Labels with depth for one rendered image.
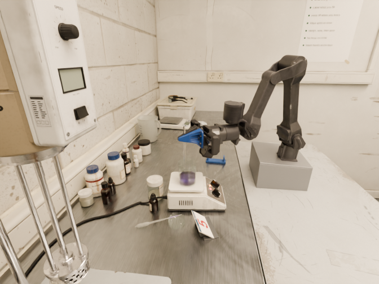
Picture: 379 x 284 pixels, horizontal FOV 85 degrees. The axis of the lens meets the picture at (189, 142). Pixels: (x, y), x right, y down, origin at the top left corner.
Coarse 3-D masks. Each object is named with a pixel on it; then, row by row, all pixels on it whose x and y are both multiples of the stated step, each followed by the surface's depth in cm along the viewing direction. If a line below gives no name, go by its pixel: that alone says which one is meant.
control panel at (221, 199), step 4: (208, 180) 79; (208, 184) 76; (208, 188) 74; (212, 188) 75; (220, 188) 79; (208, 192) 72; (220, 192) 76; (212, 196) 71; (220, 196) 74; (220, 200) 71
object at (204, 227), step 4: (196, 216) 65; (200, 216) 67; (200, 220) 64; (204, 220) 66; (200, 224) 62; (204, 224) 64; (200, 228) 60; (204, 228) 62; (208, 228) 63; (204, 232) 60; (208, 232) 61; (212, 236) 61
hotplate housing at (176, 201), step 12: (204, 180) 78; (168, 192) 71; (180, 192) 70; (192, 192) 70; (204, 192) 71; (168, 204) 71; (180, 204) 70; (192, 204) 70; (204, 204) 70; (216, 204) 70
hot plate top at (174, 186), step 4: (172, 172) 79; (176, 172) 79; (196, 172) 79; (200, 172) 79; (172, 176) 76; (176, 176) 76; (196, 176) 76; (200, 176) 76; (172, 180) 74; (176, 180) 74; (196, 180) 74; (200, 180) 74; (172, 184) 72; (176, 184) 72; (196, 184) 72; (200, 184) 72; (172, 188) 69; (176, 188) 69; (180, 188) 69; (184, 188) 69; (188, 188) 69; (192, 188) 69; (196, 188) 69; (200, 188) 69
